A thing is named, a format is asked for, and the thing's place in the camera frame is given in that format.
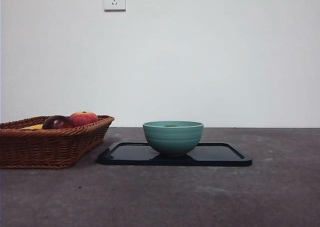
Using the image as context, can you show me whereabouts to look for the teal ceramic bowl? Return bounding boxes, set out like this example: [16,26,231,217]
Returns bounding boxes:
[142,120,204,157]

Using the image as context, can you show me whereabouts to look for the dark green plastic tray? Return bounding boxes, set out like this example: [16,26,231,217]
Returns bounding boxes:
[97,141,253,167]

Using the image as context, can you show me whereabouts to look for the red apple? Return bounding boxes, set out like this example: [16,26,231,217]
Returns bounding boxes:
[69,111,100,127]

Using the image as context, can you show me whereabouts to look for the yellow banana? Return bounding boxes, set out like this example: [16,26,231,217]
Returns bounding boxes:
[19,123,44,130]

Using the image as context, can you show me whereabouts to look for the brown wicker basket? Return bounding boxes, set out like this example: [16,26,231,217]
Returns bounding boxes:
[0,115,115,170]

